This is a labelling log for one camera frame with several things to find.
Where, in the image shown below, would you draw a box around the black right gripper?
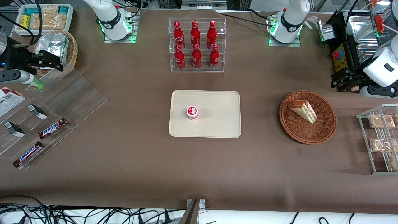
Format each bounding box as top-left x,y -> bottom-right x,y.
9,46 -> 64,72

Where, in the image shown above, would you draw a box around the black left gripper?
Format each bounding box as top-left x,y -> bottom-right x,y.
331,68 -> 371,89

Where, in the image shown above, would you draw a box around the deep tan wicker basket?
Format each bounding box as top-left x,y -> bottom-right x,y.
32,30 -> 78,79

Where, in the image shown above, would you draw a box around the wrapped triangle sandwich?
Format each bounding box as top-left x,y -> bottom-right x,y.
287,100 -> 317,124

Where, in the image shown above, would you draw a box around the shallow brown wicker basket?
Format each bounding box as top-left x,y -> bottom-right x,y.
279,90 -> 337,145

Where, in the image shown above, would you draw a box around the beige plastic tray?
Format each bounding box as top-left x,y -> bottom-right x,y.
169,90 -> 242,138

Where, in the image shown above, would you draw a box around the yellow emergency stop box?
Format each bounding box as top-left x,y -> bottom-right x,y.
332,43 -> 348,73

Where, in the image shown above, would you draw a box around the silver foil packet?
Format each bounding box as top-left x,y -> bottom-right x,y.
34,33 -> 70,67

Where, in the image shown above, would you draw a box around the clear acrylic stepped display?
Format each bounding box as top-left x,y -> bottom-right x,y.
0,71 -> 108,171

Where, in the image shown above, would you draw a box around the steel food pan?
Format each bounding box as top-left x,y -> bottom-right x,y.
348,15 -> 378,44
356,43 -> 382,63

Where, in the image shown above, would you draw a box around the clear bag rice crackers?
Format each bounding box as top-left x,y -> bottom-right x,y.
30,14 -> 67,31
40,5 -> 59,15

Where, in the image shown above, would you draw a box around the small black carton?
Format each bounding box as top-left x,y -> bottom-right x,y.
27,104 -> 48,120
4,121 -> 25,138

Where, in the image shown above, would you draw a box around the white plastic bin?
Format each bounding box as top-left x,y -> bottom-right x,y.
14,4 -> 74,35

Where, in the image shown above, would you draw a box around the black food warmer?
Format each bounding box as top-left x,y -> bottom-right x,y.
326,9 -> 398,92

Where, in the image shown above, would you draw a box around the red white printed carton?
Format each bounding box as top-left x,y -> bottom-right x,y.
0,87 -> 26,118

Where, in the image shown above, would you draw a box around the brown Snickers bar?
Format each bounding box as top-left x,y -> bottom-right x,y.
13,141 -> 44,168
38,118 -> 68,139

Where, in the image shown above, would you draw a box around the clear plastic wrapper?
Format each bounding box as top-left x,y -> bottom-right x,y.
306,16 -> 324,30

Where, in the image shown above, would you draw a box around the red food skewer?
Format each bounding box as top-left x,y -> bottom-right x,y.
360,0 -> 382,10
373,14 -> 398,33

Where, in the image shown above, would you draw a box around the red cola bottle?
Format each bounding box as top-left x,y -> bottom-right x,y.
206,21 -> 217,49
190,20 -> 201,47
209,44 -> 220,70
174,44 -> 186,70
173,21 -> 186,50
192,44 -> 202,69

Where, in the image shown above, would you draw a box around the brown table cloth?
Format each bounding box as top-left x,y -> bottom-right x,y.
0,6 -> 398,215

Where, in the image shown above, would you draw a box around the clear acrylic bottle rack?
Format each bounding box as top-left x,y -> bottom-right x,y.
169,18 -> 227,72

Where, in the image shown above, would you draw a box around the red white yogurt cup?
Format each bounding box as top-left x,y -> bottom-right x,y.
187,106 -> 199,121

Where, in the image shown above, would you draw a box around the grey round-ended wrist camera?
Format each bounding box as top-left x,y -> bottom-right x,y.
360,85 -> 398,99
0,70 -> 34,84

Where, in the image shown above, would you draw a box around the aluminium arm base plate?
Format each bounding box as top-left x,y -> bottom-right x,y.
268,15 -> 301,47
103,9 -> 140,44

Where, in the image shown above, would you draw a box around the grey wire rack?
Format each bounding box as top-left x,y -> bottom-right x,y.
356,104 -> 398,175

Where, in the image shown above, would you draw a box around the black cable bundle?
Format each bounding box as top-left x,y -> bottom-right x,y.
0,195 -> 187,224

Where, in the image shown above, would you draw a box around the aluminium frame rail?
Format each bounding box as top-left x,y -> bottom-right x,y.
180,0 -> 228,12

